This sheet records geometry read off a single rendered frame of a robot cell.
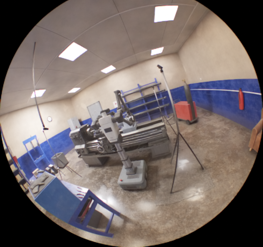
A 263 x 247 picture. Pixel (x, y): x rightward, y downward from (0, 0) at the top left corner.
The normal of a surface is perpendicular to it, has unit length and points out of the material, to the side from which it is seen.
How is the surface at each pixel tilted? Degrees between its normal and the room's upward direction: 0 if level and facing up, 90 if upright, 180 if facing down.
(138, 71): 90
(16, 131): 90
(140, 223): 0
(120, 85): 90
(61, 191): 90
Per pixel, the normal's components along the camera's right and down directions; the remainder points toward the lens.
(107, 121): -0.16, 0.26
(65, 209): 0.93, -0.29
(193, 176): -0.34, -0.92
